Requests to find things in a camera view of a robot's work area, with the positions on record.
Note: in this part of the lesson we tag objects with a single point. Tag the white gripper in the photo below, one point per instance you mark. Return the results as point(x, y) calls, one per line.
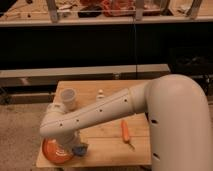
point(69, 140)

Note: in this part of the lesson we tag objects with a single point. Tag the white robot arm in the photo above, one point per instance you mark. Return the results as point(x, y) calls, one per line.
point(181, 133)

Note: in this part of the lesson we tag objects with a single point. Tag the orange ceramic bowl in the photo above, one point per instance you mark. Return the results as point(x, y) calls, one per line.
point(54, 153)

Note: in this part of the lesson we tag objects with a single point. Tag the clear plastic cup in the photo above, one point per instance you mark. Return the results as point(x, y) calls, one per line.
point(68, 97)

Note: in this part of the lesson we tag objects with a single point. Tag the small white bottle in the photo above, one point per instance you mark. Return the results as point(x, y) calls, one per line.
point(100, 94)

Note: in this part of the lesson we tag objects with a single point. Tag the wooden table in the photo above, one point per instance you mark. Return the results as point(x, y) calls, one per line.
point(106, 147)

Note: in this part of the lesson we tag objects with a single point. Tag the orange carrot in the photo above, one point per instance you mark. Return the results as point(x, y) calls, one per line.
point(125, 134)

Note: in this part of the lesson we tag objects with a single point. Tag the long wooden shelf board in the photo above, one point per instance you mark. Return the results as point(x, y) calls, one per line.
point(51, 76)

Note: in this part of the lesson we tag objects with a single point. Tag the upper workbench shelf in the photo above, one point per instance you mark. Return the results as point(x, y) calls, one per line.
point(20, 13)

